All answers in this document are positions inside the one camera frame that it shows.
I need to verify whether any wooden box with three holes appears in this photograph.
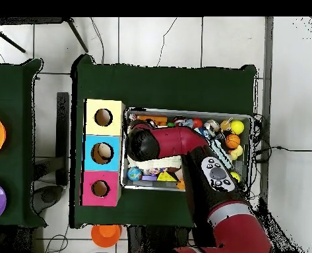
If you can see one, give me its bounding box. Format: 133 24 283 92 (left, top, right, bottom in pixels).
80 98 126 207

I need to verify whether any orange flat building brick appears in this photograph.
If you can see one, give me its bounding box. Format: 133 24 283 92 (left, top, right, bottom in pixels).
136 115 168 126

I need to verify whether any cream waffle cloth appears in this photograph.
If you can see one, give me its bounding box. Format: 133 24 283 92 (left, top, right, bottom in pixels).
126 155 183 170

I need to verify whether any blue globe ball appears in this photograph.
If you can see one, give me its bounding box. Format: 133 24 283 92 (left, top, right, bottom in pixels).
127 166 143 182

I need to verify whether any dark green tablecloth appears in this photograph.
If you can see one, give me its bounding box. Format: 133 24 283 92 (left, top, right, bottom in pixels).
69 53 257 229
0 58 47 229

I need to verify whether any crushed silver can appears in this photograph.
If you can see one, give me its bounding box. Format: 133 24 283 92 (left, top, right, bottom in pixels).
203 119 221 138

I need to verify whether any orange toy basketball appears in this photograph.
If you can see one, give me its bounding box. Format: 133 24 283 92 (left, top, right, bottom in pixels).
225 134 241 149

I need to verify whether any yellow plush toy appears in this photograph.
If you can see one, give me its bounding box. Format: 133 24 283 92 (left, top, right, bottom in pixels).
228 144 244 161

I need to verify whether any black upright panel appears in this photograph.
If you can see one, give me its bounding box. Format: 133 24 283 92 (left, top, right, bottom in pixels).
56 92 70 186

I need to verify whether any orange cup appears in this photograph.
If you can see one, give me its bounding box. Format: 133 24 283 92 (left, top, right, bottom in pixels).
90 224 123 248

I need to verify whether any grey rounded floor base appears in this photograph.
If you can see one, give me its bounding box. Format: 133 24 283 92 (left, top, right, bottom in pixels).
30 184 65 215

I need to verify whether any black tripod stand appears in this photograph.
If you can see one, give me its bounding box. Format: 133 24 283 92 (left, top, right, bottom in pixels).
0 16 89 53

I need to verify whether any wire mesh bin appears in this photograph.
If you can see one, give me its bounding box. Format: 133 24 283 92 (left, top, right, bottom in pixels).
122 107 253 195

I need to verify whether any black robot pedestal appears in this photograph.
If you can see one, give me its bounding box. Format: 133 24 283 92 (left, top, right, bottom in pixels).
126 225 192 253

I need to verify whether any black power cable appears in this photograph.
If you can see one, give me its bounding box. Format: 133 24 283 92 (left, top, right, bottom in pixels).
253 146 312 163

